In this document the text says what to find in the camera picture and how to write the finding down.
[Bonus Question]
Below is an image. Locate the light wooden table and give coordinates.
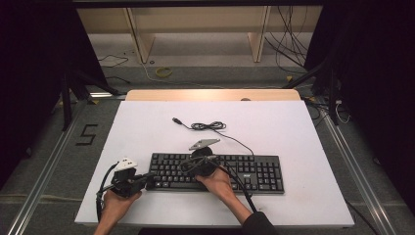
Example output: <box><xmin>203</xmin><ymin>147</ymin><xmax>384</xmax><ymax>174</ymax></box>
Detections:
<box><xmin>125</xmin><ymin>88</ymin><xmax>301</xmax><ymax>102</ymax></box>

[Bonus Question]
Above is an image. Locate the black computer keyboard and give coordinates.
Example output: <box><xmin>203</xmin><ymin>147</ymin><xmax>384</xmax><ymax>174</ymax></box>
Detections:
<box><xmin>145</xmin><ymin>152</ymin><xmax>285</xmax><ymax>196</ymax></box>

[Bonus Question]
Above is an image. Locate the looped black floor cable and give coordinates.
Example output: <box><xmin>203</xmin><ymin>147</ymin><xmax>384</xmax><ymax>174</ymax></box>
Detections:
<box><xmin>98</xmin><ymin>54</ymin><xmax>130</xmax><ymax>69</ymax></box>

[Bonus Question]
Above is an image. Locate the long aluminium rail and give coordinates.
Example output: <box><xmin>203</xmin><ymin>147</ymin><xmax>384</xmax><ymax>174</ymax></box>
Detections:
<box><xmin>321</xmin><ymin>107</ymin><xmax>397</xmax><ymax>235</ymax></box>
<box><xmin>6</xmin><ymin>97</ymin><xmax>86</xmax><ymax>235</ymax></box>

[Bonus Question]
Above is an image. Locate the short black floor cable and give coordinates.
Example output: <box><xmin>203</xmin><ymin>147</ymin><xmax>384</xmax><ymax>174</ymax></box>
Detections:
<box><xmin>105</xmin><ymin>75</ymin><xmax>131</xmax><ymax>84</ymax></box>

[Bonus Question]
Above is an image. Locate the black metal stand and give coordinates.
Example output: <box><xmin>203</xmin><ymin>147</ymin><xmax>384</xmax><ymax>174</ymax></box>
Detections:
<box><xmin>282</xmin><ymin>58</ymin><xmax>341</xmax><ymax>127</ymax></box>
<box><xmin>60</xmin><ymin>68</ymin><xmax>121</xmax><ymax>131</ymax></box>

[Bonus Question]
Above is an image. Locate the small white looped cable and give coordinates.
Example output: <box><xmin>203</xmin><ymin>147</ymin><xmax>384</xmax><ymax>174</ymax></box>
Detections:
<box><xmin>334</xmin><ymin>99</ymin><xmax>351</xmax><ymax>124</ymax></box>

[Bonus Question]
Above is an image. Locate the black keyboard cable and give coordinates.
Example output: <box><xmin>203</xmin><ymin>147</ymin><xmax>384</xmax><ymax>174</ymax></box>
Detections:
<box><xmin>171</xmin><ymin>117</ymin><xmax>255</xmax><ymax>157</ymax></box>

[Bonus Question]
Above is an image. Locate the person's left hand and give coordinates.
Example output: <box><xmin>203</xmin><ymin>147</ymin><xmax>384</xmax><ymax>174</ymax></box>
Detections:
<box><xmin>101</xmin><ymin>189</ymin><xmax>143</xmax><ymax>223</ymax></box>

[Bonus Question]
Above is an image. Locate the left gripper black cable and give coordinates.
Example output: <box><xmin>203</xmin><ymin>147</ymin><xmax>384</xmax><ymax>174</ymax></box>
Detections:
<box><xmin>95</xmin><ymin>163</ymin><xmax>118</xmax><ymax>223</ymax></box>

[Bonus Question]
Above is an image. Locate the white table board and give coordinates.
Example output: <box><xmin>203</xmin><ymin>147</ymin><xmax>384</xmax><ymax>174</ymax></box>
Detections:
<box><xmin>73</xmin><ymin>100</ymin><xmax>355</xmax><ymax>229</ymax></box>

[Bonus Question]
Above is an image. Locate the black curtain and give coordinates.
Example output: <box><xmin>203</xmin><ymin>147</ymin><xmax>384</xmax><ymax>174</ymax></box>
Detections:
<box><xmin>304</xmin><ymin>0</ymin><xmax>415</xmax><ymax>208</ymax></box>
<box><xmin>0</xmin><ymin>0</ymin><xmax>108</xmax><ymax>191</ymax></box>

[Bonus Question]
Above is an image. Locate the light wooden desk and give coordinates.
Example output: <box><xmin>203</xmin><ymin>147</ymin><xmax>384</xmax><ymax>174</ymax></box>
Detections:
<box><xmin>76</xmin><ymin>6</ymin><xmax>324</xmax><ymax>65</ymax></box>

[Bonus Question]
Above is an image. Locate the bundle of hanging black cables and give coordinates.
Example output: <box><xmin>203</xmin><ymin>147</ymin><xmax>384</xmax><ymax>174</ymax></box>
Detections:
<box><xmin>263</xmin><ymin>5</ymin><xmax>310</xmax><ymax>74</ymax></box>

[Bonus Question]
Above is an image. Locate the white floor cable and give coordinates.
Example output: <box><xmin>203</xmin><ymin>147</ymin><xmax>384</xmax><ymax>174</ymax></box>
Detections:
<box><xmin>140</xmin><ymin>62</ymin><xmax>285</xmax><ymax>90</ymax></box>

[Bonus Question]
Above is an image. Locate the person's right hand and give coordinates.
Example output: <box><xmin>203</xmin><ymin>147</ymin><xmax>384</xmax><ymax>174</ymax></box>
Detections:
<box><xmin>195</xmin><ymin>167</ymin><xmax>237</xmax><ymax>204</ymax></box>

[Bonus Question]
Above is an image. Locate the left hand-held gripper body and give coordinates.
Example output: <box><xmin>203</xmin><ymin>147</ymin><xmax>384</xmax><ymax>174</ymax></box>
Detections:
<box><xmin>111</xmin><ymin>158</ymin><xmax>148</xmax><ymax>199</ymax></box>

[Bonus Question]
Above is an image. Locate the tangle of black floor cables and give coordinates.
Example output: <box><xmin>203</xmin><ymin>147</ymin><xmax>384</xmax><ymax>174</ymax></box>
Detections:
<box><xmin>302</xmin><ymin>96</ymin><xmax>331</xmax><ymax>127</ymax></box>

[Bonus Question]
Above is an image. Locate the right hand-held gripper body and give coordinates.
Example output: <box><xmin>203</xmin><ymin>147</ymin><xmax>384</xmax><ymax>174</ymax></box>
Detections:
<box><xmin>188</xmin><ymin>138</ymin><xmax>221</xmax><ymax>177</ymax></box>

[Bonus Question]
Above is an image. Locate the yellow ring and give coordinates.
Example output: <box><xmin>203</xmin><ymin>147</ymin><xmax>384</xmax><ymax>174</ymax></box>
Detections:
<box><xmin>155</xmin><ymin>67</ymin><xmax>173</xmax><ymax>78</ymax></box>

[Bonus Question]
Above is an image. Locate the short aluminium bar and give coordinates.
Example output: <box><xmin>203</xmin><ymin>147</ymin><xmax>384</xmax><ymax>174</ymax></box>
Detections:
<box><xmin>88</xmin><ymin>92</ymin><xmax>127</xmax><ymax>100</ymax></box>

